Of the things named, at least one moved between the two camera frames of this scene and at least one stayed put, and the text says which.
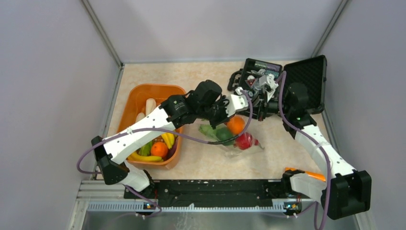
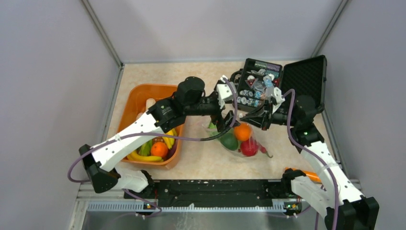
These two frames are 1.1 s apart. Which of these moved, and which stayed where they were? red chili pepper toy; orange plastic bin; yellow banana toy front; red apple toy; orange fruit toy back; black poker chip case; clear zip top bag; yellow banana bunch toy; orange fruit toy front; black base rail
Moved: orange fruit toy back; red apple toy; red chili pepper toy; clear zip top bag
Stayed: yellow banana bunch toy; yellow banana toy front; black poker chip case; black base rail; orange plastic bin; orange fruit toy front
